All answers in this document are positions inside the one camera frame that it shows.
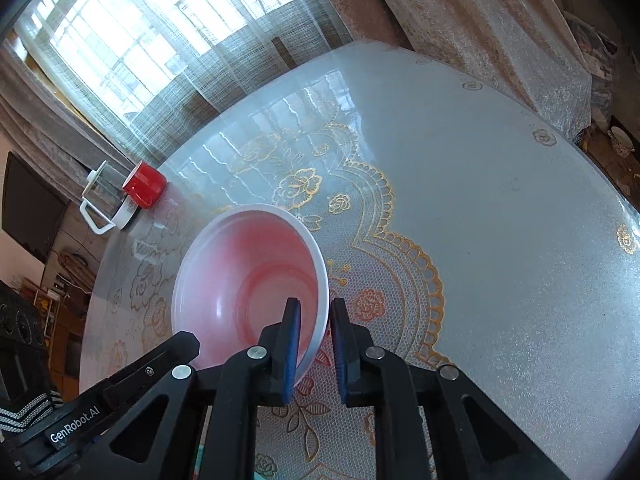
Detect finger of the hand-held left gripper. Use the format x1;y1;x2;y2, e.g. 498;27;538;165
75;331;202;410

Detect black television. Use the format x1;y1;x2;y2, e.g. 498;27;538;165
1;151;71;264

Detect window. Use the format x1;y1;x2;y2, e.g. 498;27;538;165
30;0;311;111

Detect white glass kettle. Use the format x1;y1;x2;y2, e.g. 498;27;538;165
80;160;139;235

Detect patterned cushion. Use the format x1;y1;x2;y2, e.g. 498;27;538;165
564;9;622;127

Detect beige heavy curtain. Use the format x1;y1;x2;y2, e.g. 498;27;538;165
0;35;147;177
310;0;597;147

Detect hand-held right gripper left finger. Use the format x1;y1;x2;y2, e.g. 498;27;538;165
100;297;303;480

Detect embroidered lace table cover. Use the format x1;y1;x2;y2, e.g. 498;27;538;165
112;120;451;480

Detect black speaker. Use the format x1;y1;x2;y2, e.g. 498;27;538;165
0;280;47;357

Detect red plastic bowl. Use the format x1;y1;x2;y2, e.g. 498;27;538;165
171;204;331;388

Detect red mug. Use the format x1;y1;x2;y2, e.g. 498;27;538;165
122;161;167;209

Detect small patterned bowl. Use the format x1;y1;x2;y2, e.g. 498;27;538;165
607;126;637;159

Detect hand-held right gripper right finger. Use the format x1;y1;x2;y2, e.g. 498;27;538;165
330;297;571;480

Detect woven rattan object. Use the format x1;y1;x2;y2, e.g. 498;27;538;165
58;252;99;292

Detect sheer white curtain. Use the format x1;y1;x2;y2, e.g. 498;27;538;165
15;0;353;162

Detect person's left forearm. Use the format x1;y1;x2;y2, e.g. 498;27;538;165
0;389;67;444

